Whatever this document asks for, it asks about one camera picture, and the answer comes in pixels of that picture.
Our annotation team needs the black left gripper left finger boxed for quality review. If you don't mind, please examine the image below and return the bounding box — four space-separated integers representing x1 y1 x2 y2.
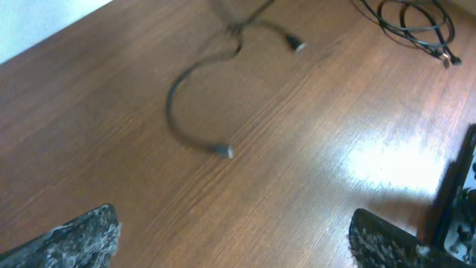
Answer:
1 203 121 268

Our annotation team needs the black USB cable bundle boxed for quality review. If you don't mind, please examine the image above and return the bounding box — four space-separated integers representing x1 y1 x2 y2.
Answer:
165 0 309 160

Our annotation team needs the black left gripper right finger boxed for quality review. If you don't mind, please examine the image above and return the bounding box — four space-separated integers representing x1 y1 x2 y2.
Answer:
348 208 470 268

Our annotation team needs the black separated USB cable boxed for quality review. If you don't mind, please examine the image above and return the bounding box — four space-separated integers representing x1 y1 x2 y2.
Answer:
356 0 463 70

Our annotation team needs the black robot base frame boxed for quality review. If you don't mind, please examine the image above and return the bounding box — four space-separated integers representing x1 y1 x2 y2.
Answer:
427 124 475 267

